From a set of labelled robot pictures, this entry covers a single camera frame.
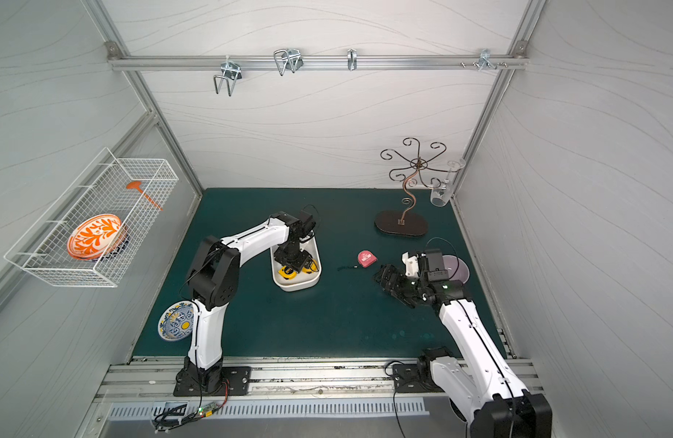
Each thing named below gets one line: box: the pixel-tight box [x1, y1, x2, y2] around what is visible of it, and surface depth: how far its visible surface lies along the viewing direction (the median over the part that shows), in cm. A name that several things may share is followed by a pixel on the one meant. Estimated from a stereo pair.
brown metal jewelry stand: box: [374, 136, 450, 237], surface depth 90 cm
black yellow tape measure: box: [301, 259, 320, 274], surface depth 95 cm
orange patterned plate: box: [67, 213, 126, 261], surface depth 64 cm
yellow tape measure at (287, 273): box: [278, 265, 299, 281], surface depth 92 cm
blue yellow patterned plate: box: [157, 300, 195, 342], surface depth 84 cm
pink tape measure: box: [356, 249, 379, 269], surface depth 100 cm
